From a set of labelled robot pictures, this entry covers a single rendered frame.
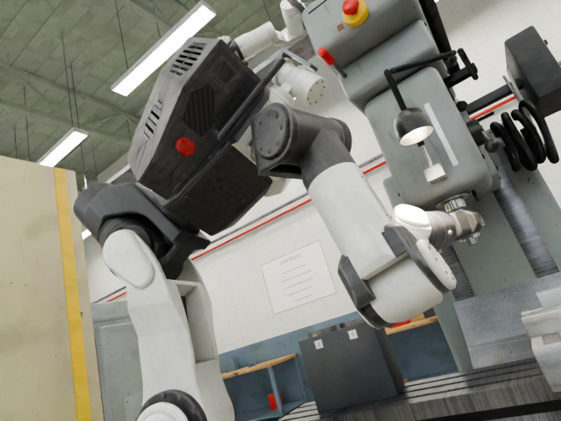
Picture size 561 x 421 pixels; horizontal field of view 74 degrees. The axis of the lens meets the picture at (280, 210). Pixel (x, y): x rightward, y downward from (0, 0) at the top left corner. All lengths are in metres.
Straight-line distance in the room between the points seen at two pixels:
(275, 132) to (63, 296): 1.66
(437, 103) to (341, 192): 0.51
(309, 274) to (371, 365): 4.92
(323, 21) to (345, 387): 0.94
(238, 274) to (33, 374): 5.07
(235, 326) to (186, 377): 6.10
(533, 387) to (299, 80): 0.75
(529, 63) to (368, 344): 0.90
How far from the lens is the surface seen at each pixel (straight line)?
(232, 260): 6.82
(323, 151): 0.58
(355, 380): 1.07
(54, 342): 2.03
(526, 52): 1.34
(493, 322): 1.33
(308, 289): 5.94
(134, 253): 0.78
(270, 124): 0.60
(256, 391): 6.76
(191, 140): 0.67
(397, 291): 0.54
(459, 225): 0.91
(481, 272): 1.37
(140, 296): 0.78
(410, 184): 0.95
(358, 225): 0.52
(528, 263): 1.37
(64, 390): 2.02
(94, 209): 0.91
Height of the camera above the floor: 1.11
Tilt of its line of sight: 19 degrees up
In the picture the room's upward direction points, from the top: 17 degrees counter-clockwise
